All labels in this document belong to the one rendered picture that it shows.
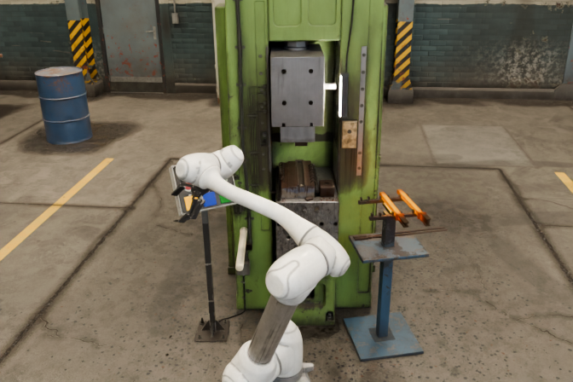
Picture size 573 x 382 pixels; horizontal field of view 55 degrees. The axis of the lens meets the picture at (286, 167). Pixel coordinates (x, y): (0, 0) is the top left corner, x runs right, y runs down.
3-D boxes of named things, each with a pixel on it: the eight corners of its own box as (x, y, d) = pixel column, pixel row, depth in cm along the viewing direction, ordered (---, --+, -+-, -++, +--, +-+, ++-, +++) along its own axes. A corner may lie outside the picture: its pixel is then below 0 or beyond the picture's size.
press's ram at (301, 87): (338, 125, 318) (340, 56, 303) (271, 127, 318) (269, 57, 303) (332, 106, 357) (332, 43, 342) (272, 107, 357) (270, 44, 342)
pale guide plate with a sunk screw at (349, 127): (355, 147, 336) (357, 121, 329) (341, 148, 336) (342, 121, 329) (355, 147, 338) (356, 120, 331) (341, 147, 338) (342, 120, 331)
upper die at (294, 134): (315, 141, 321) (315, 126, 318) (280, 142, 321) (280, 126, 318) (310, 120, 360) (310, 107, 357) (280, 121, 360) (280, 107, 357)
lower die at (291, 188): (314, 197, 335) (314, 184, 331) (280, 198, 334) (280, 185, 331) (310, 170, 374) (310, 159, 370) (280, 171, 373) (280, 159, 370)
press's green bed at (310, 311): (335, 327, 364) (337, 265, 346) (278, 327, 363) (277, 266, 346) (327, 280, 415) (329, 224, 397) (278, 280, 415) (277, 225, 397)
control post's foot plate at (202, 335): (228, 342, 351) (227, 330, 347) (193, 343, 351) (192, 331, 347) (230, 321, 371) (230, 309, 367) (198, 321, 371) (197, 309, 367)
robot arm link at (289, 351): (310, 363, 239) (310, 321, 231) (282, 387, 226) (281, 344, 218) (282, 347, 249) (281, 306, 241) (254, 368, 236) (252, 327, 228)
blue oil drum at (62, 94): (81, 145, 701) (70, 76, 668) (37, 144, 707) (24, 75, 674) (101, 130, 755) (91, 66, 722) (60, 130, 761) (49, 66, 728)
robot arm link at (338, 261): (324, 219, 200) (299, 233, 190) (362, 250, 192) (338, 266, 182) (314, 245, 207) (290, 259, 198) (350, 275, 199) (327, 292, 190)
